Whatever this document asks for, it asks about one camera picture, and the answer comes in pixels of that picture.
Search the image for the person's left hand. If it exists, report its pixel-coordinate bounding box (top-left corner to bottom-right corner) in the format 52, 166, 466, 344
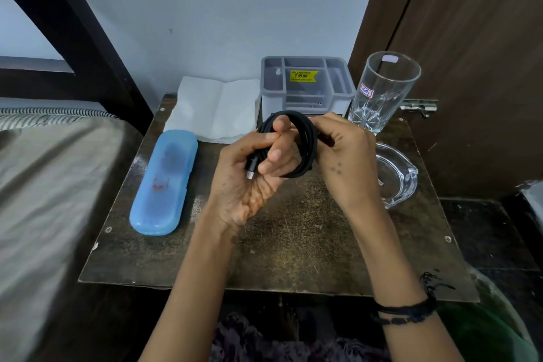
206, 115, 303, 231

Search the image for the person's right hand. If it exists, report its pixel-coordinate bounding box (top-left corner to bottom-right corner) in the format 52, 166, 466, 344
310, 111, 383, 216

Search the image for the black cable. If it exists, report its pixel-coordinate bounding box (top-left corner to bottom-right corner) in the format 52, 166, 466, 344
245, 110, 336, 181

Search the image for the person's left forearm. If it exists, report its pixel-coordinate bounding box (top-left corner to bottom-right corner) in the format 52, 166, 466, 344
138, 211, 244, 362

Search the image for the person's right forearm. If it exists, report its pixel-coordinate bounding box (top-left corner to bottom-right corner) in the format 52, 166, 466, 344
346, 194, 465, 362

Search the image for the grey plastic organizer tray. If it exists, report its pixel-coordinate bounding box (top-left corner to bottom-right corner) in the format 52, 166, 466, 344
260, 55, 356, 125

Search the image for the yellow label sticker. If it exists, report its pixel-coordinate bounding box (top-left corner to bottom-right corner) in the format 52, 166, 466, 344
290, 69, 319, 83

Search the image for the white paper napkin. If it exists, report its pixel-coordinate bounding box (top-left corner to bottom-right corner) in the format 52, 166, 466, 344
163, 76, 261, 145

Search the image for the clear drinking glass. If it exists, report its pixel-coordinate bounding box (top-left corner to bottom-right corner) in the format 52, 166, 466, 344
348, 51, 422, 135

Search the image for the clear glass ashtray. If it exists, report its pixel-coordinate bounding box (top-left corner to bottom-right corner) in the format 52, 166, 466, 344
375, 142, 419, 209

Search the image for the metal door latch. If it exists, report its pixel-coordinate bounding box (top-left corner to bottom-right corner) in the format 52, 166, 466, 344
399, 99, 438, 118

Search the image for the blue plastic case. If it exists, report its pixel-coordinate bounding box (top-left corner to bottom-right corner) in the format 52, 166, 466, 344
129, 129, 199, 236

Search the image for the dark brown wooden door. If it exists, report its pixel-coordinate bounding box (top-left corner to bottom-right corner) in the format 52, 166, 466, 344
348, 0, 543, 201

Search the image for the purple patterned garment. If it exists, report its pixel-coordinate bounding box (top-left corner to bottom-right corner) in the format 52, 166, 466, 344
210, 311, 391, 362

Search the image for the striped bed cloth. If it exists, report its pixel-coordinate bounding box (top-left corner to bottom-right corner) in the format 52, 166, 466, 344
0, 107, 119, 132

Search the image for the grey bed sheet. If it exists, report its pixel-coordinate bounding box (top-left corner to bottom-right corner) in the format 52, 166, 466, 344
0, 116, 145, 362

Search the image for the dark grey object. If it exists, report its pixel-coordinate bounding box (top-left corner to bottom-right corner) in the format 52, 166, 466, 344
515, 179, 543, 239

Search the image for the green garment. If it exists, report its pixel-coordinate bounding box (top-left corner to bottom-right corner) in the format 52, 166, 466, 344
437, 264, 539, 362

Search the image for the black thread bracelet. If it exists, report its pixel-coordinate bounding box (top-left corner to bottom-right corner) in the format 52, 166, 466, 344
371, 270, 456, 326

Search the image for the dark wooden bed frame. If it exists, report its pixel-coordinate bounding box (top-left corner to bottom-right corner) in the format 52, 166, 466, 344
0, 0, 154, 135

